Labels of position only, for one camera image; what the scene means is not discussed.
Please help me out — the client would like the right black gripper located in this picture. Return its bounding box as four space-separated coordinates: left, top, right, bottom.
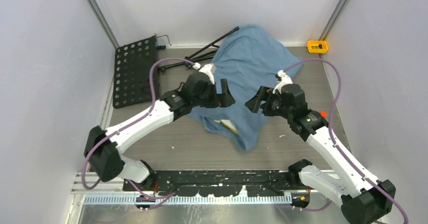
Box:
245 85 293 120

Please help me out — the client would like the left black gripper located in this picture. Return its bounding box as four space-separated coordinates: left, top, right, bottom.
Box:
192 79 234 108

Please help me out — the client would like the white pillow with yellow band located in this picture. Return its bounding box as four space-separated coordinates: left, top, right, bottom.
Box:
217 120 239 135

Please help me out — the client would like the blue pillowcase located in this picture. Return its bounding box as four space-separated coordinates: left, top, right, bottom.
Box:
189 25 301 152

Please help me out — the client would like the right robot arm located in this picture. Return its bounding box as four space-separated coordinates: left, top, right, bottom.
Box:
245 84 396 223

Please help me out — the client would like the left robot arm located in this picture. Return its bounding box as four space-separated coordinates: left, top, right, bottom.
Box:
84 72 235 191

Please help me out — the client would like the black folding tripod stand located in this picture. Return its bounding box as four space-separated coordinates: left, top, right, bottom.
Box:
157 26 240 73

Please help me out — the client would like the small orange cube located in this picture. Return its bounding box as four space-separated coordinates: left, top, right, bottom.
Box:
320 111 327 118

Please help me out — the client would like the yellow toy block with knob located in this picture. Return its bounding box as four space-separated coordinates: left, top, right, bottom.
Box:
306 40 329 54

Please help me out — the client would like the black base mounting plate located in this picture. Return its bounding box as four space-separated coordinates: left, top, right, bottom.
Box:
136 170 314 197

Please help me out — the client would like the black perforated music stand tray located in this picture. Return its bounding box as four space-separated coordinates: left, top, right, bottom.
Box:
112 35 158 109

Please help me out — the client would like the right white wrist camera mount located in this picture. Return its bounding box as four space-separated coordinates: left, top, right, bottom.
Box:
273 70 293 94

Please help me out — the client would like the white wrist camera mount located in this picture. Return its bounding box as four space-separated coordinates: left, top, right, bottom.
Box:
192 63 216 84
273 70 293 94

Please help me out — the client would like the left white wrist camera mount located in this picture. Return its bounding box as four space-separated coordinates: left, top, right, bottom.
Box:
192 63 216 84

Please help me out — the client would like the aluminium rail frame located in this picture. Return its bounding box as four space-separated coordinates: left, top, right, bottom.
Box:
67 171 382 224

